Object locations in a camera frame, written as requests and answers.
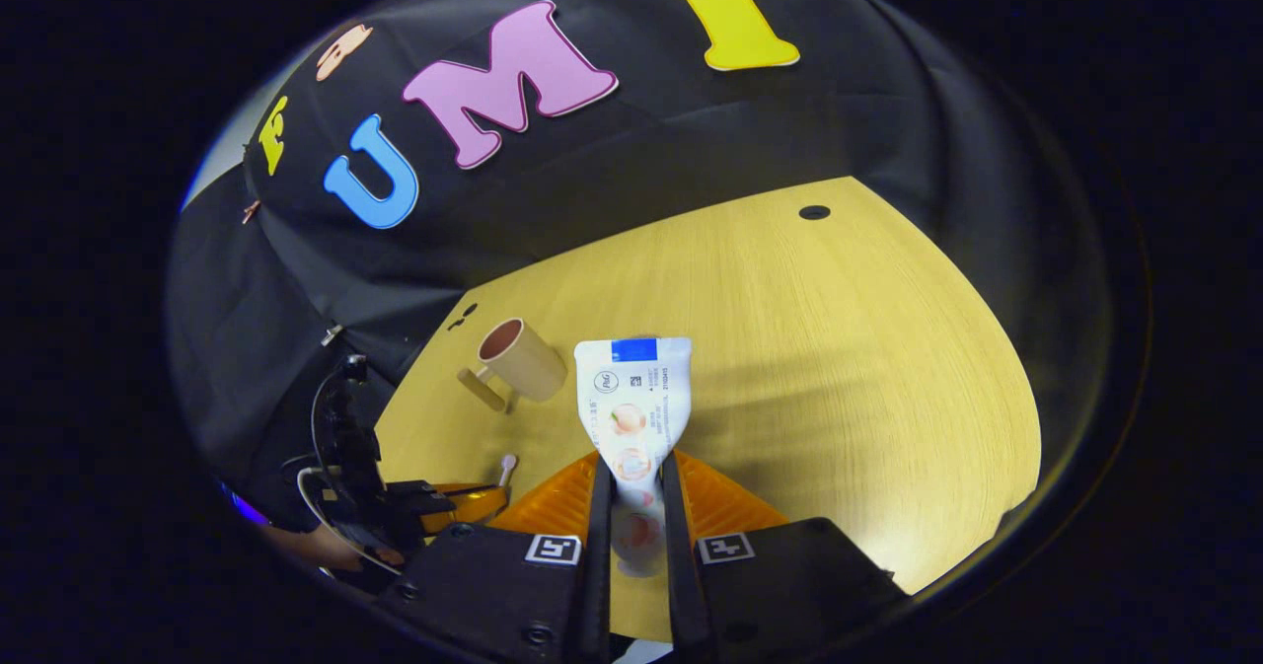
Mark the white toothpaste tube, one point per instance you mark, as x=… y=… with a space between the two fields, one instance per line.
x=631 y=398

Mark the pink white toothbrush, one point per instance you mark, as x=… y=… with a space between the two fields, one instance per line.
x=507 y=465

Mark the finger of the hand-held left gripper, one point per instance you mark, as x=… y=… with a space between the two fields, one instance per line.
x=464 y=506

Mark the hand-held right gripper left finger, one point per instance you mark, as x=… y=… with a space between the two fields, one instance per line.
x=600 y=565

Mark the wooden desktop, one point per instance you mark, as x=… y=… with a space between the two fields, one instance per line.
x=839 y=368

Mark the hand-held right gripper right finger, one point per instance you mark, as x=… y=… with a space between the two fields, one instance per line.
x=676 y=565

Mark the black backdrop cloth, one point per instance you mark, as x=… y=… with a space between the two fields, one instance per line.
x=612 y=181

